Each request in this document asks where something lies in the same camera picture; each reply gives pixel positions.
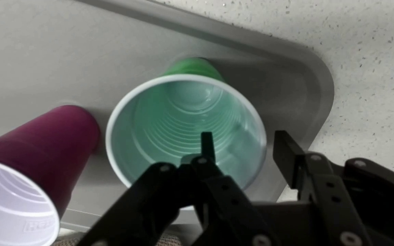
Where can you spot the purple plastic cup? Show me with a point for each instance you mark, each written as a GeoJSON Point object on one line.
{"type": "Point", "coordinates": [43, 153]}

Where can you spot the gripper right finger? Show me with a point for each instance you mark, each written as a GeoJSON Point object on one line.
{"type": "Point", "coordinates": [323, 184]}

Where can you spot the grey plastic tray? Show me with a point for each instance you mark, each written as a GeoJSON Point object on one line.
{"type": "Point", "coordinates": [80, 61]}

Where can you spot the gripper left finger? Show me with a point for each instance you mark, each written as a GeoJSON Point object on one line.
{"type": "Point", "coordinates": [197, 191]}

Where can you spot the green plastic cup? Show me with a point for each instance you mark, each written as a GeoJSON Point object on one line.
{"type": "Point", "coordinates": [183, 116]}

